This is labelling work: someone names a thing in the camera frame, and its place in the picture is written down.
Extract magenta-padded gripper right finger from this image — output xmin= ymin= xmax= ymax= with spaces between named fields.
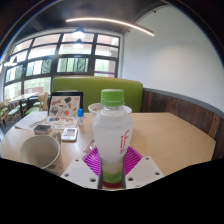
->
xmin=121 ymin=145 xmax=165 ymax=190

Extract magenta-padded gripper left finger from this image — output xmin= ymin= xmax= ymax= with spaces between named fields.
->
xmin=60 ymin=147 xmax=103 ymax=190

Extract clear green-capped drink bottle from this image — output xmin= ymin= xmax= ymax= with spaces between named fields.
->
xmin=92 ymin=88 xmax=135 ymax=187

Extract patterned white paper cup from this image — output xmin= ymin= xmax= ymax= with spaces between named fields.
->
xmin=20 ymin=133 xmax=65 ymax=177

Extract flat round red coaster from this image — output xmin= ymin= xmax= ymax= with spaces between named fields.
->
xmin=102 ymin=180 xmax=123 ymax=189

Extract small white flat device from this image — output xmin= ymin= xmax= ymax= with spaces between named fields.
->
xmin=60 ymin=126 xmax=79 ymax=143

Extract colourful sticker sheet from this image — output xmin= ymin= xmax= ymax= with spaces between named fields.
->
xmin=41 ymin=115 xmax=79 ymax=130

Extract white ceramic bowl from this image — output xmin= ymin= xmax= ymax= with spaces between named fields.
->
xmin=87 ymin=102 xmax=133 ymax=118

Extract black-framed picture stand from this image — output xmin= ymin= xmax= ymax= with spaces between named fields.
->
xmin=47 ymin=91 xmax=84 ymax=119

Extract white paper sheets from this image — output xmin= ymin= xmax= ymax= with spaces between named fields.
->
xmin=14 ymin=110 xmax=50 ymax=131

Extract green upholstered bench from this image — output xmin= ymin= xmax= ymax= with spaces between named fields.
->
xmin=51 ymin=75 xmax=145 ymax=114

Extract group of green-seated wooden chairs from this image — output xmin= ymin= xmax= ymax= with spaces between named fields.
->
xmin=0 ymin=92 xmax=51 ymax=127

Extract wooden dining table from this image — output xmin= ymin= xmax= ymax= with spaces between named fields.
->
xmin=9 ymin=92 xmax=42 ymax=108

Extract large black-framed window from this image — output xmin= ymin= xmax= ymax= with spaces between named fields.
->
xmin=0 ymin=31 xmax=121 ymax=101

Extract group of pendant ceiling lamps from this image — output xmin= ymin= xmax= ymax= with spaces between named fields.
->
xmin=2 ymin=27 xmax=87 ymax=68

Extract long curved strip light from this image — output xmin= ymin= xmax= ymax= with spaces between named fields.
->
xmin=65 ymin=16 xmax=156 ymax=37

